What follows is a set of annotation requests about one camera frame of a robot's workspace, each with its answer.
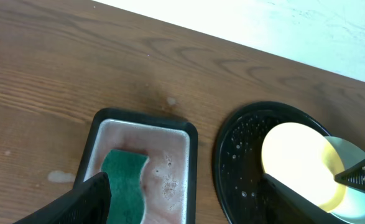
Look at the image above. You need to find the green and yellow sponge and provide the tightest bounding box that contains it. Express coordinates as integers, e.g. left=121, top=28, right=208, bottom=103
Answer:
left=101, top=149, right=148, bottom=224

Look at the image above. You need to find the yellow plate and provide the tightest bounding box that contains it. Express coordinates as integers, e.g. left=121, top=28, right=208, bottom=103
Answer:
left=261, top=123, right=347, bottom=213

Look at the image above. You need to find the black round serving tray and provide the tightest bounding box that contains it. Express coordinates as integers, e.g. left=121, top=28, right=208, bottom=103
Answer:
left=213, top=101, right=329, bottom=223

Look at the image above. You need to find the black rectangular soapy tray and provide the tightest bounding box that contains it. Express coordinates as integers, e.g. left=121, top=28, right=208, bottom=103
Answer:
left=73, top=108, right=198, bottom=223

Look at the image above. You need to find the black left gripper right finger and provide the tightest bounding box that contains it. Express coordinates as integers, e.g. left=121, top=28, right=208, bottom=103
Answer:
left=263, top=174, right=344, bottom=224

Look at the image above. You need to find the mint plate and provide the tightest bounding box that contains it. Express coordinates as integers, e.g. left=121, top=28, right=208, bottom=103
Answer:
left=326, top=136, right=365, bottom=224

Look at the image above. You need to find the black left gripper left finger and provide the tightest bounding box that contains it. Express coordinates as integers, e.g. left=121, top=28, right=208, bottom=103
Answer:
left=15, top=172, right=111, bottom=224

